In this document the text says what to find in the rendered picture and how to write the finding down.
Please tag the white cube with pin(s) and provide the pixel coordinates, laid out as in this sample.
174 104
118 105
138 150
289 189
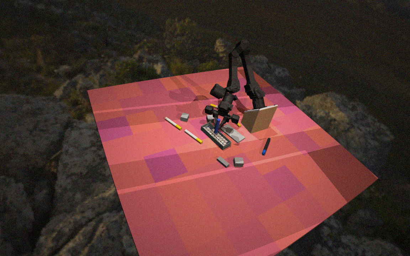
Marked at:
238 162

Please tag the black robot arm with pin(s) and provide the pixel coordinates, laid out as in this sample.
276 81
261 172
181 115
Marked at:
252 88

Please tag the keyboard with white letter keys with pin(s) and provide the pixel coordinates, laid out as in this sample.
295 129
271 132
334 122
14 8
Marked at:
219 139

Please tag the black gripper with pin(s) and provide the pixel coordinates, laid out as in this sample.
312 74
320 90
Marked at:
210 110

